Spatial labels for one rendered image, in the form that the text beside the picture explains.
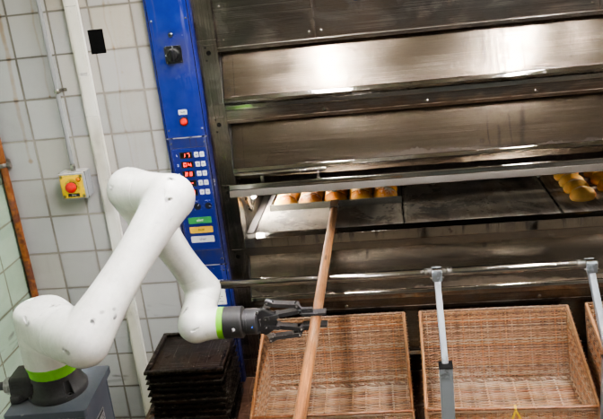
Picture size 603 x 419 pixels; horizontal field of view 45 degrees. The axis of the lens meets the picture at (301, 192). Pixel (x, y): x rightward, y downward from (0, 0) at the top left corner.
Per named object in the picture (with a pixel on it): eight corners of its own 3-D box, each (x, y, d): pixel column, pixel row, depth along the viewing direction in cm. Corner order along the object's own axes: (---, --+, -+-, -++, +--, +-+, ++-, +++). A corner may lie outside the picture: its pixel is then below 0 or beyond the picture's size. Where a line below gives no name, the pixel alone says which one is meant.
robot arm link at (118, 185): (119, 192, 187) (148, 160, 193) (89, 187, 195) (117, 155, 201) (154, 240, 198) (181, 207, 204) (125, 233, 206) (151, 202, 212)
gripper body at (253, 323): (245, 302, 214) (276, 301, 213) (249, 328, 217) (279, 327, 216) (240, 314, 207) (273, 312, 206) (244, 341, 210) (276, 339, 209)
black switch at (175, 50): (166, 64, 260) (161, 33, 257) (183, 62, 259) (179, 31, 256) (163, 65, 256) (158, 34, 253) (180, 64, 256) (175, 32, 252)
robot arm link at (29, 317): (52, 391, 175) (34, 319, 169) (16, 374, 184) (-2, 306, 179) (97, 365, 184) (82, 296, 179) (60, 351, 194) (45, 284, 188)
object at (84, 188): (70, 194, 282) (65, 169, 279) (94, 192, 281) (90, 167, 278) (62, 200, 276) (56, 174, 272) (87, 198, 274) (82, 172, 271)
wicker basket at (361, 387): (269, 379, 297) (261, 318, 288) (411, 371, 290) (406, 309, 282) (252, 458, 251) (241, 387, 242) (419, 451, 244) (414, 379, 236)
